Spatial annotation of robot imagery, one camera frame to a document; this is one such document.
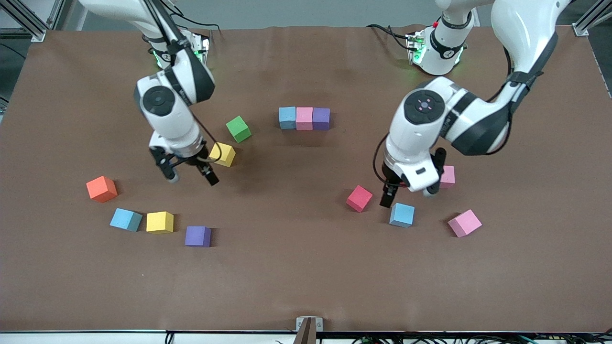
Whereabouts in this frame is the black left base cable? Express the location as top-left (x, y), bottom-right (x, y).
top-left (366, 23), bottom-right (414, 52)

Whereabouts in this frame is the green foam cube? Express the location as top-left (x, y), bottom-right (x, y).
top-left (226, 116), bottom-right (252, 143)

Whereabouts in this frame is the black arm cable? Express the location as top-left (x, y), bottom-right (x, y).
top-left (373, 33), bottom-right (559, 192)
top-left (143, 0), bottom-right (225, 165)

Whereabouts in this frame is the brown table mat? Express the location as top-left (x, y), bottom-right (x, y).
top-left (0, 25), bottom-right (612, 333)

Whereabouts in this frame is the black base cable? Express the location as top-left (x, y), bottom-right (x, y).
top-left (366, 23), bottom-right (414, 52)
top-left (170, 12), bottom-right (221, 36)

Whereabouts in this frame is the yellow foam cube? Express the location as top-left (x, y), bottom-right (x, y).
top-left (146, 211), bottom-right (175, 235)
top-left (209, 142), bottom-right (236, 168)

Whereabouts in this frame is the purple foam cube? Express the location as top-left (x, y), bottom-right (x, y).
top-left (313, 107), bottom-right (331, 131)
top-left (185, 226), bottom-right (212, 248)

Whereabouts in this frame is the orange foam cube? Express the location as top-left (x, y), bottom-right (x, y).
top-left (86, 175), bottom-right (118, 203)

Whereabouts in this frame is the black right base cable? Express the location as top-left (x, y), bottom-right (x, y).
top-left (170, 12), bottom-right (221, 36)

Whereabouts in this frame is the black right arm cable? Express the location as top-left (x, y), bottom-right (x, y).
top-left (143, 0), bottom-right (225, 165)

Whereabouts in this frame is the aluminium frame profile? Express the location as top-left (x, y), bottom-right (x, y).
top-left (0, 0), bottom-right (65, 43)
top-left (572, 0), bottom-right (612, 37)

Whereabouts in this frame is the grey metal bracket with post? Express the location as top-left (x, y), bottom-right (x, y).
top-left (294, 316), bottom-right (324, 344)

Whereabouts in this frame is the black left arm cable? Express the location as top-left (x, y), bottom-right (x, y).
top-left (373, 33), bottom-right (559, 192)

